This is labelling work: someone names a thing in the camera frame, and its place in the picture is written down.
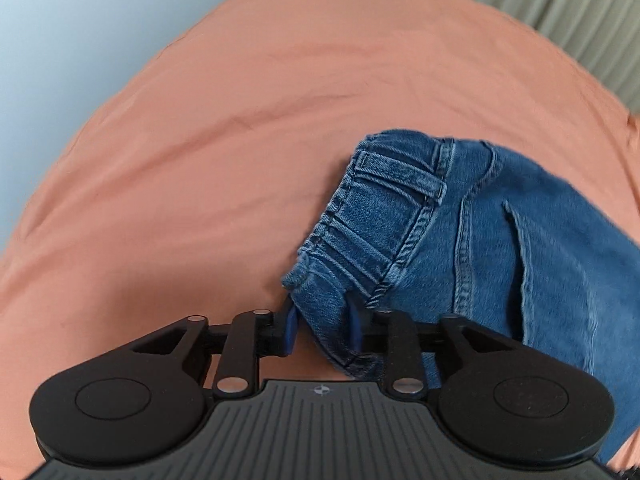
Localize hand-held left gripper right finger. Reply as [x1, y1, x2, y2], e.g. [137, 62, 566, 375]
[345, 294, 532, 397]

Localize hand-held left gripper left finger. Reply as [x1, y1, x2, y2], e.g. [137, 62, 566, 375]
[120, 296, 301, 397]

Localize blue denim pants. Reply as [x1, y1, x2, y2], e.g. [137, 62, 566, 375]
[281, 129, 640, 466]

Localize orange bed sheet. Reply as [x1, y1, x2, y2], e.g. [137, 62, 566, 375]
[0, 0, 640, 480]

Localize grey-green pleated curtain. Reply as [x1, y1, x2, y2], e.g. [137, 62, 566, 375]
[249, 0, 640, 111]

